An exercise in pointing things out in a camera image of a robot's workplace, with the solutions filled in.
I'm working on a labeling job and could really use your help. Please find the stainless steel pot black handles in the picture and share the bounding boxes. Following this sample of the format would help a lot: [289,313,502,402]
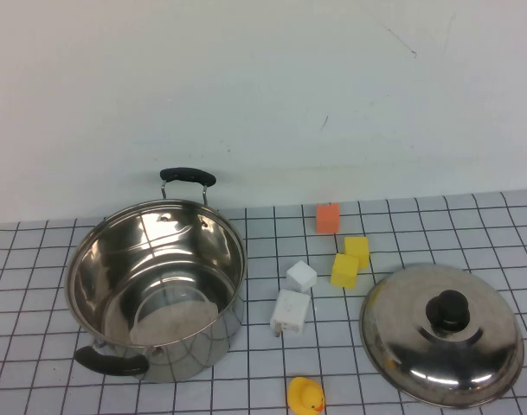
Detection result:
[65,167,248,384]

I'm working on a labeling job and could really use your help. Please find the stainless steel lid black knob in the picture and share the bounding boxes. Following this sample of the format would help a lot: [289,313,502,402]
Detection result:
[359,262,525,410]

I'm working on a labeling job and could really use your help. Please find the orange foam cube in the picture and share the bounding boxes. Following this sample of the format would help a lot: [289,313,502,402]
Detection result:
[315,202,341,235]

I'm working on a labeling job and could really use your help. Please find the white foam cube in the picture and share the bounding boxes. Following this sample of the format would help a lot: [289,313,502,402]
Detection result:
[286,259,318,293]

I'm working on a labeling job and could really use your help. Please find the yellow foam cube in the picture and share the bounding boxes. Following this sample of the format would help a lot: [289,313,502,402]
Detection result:
[331,252,360,289]
[344,235,370,269]

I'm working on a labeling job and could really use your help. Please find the white charger plug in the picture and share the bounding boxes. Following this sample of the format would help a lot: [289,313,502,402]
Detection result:
[269,288,312,340]

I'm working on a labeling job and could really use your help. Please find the yellow rubber duck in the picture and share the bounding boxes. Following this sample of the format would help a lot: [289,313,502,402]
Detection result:
[286,376,326,415]

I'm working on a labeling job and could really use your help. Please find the white grid-pattern tablecloth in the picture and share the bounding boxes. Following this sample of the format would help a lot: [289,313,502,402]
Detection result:
[0,188,527,415]

